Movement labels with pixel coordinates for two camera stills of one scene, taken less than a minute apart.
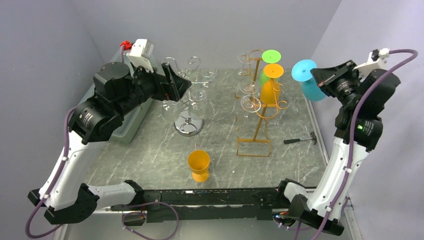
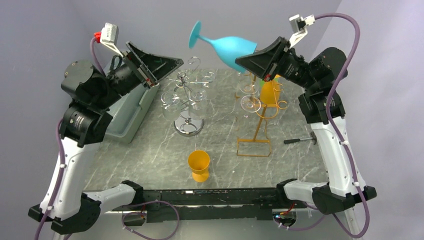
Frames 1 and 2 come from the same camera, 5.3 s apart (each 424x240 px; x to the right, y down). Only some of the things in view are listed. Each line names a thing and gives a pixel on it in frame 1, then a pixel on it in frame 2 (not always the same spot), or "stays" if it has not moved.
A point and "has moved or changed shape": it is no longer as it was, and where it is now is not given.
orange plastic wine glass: x=199 y=161 stays
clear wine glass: x=250 y=103 stays
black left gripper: x=178 y=85 → x=148 y=69
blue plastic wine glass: x=301 y=72 has moved or changed shape
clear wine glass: x=248 y=87 stays
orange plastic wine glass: x=269 y=90 stays
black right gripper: x=326 y=77 → x=265 y=62
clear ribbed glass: x=197 y=103 stays
